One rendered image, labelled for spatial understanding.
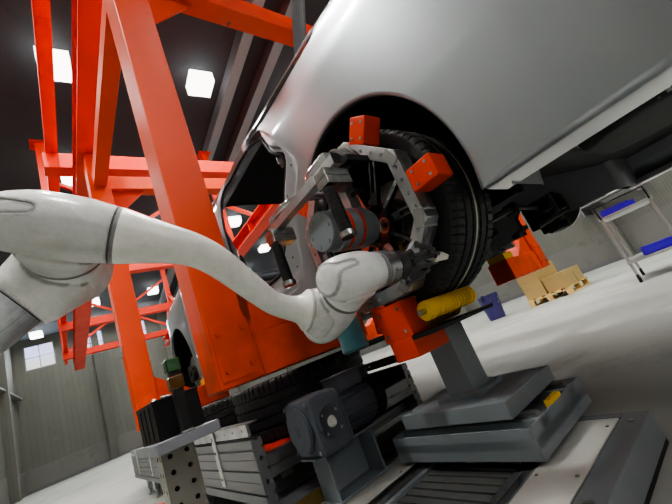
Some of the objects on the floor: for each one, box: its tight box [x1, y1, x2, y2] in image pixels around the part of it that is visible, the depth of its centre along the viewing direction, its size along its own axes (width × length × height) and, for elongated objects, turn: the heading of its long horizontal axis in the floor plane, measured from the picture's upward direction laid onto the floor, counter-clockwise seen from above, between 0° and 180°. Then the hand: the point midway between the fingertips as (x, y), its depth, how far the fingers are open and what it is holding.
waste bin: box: [477, 292, 506, 321], centre depth 700 cm, size 46×42×54 cm
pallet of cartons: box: [516, 260, 590, 308], centre depth 647 cm, size 84×112×66 cm
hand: (437, 256), depth 100 cm, fingers closed, pressing on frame
